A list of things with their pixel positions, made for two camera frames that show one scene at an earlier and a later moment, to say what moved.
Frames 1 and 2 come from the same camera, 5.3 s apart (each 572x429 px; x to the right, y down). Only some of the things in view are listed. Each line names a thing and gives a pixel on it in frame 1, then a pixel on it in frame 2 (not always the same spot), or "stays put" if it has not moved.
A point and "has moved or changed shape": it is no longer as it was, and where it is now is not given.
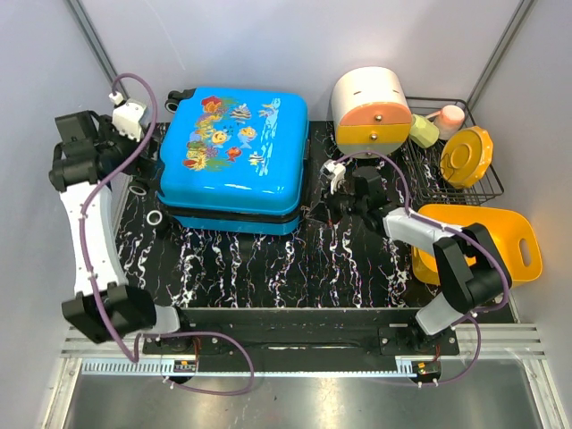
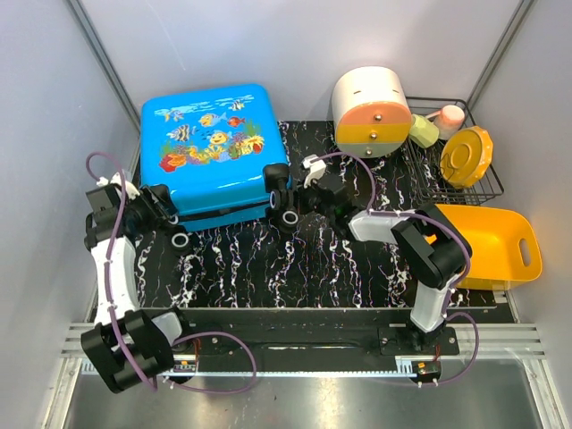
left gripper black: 146,166 -> 162,211
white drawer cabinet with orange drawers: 371,112 stays put
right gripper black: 320,213 -> 300,193
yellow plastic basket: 513,231 stays put
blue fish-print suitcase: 235,160 has moved or changed shape
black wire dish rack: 428,185 stays put
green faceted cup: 423,131 stays put
